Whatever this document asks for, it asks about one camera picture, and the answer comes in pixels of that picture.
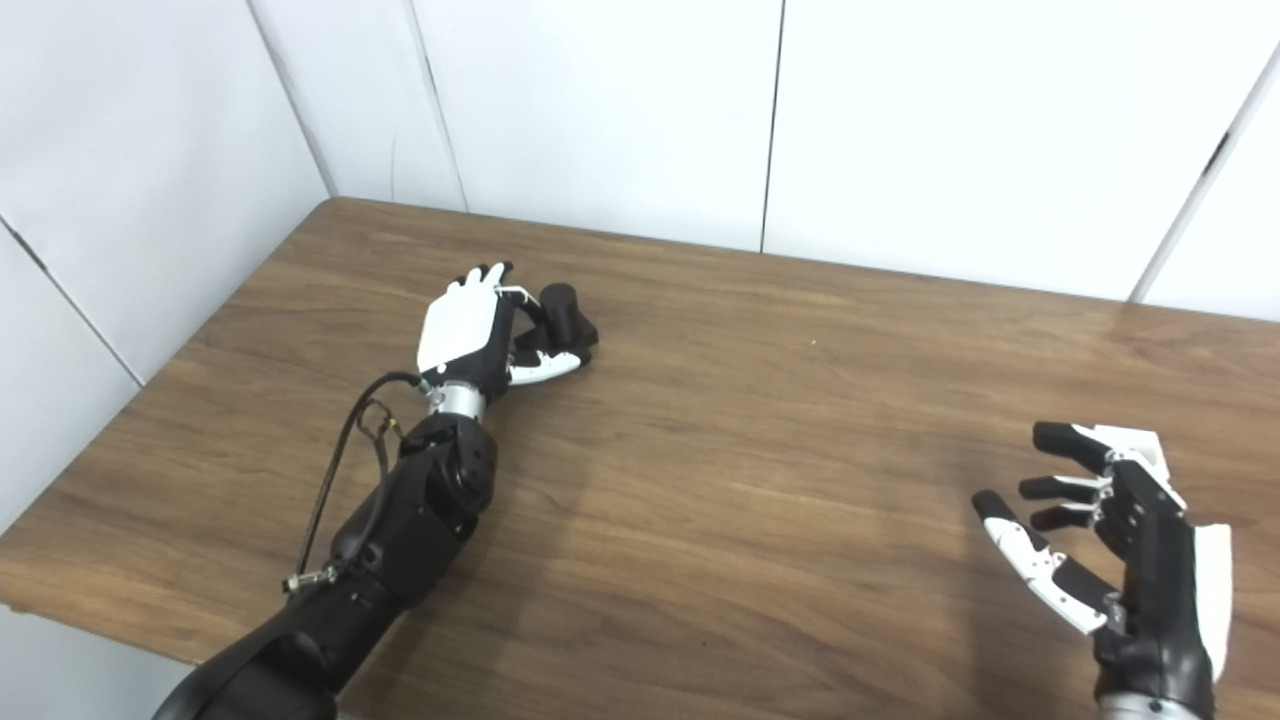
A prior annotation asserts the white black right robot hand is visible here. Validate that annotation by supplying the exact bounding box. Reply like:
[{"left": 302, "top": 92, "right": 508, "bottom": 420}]
[{"left": 972, "top": 421, "right": 1233, "bottom": 711}]

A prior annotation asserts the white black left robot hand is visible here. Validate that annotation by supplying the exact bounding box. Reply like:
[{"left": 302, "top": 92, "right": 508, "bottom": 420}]
[{"left": 416, "top": 262, "right": 591, "bottom": 401}]

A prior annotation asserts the black peg with square base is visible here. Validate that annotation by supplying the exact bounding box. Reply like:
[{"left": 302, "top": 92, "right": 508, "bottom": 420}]
[{"left": 515, "top": 283, "right": 600, "bottom": 363}]

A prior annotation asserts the thin black left wrist wire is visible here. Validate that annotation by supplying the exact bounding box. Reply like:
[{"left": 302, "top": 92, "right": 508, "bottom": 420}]
[{"left": 355, "top": 400, "right": 403, "bottom": 483}]

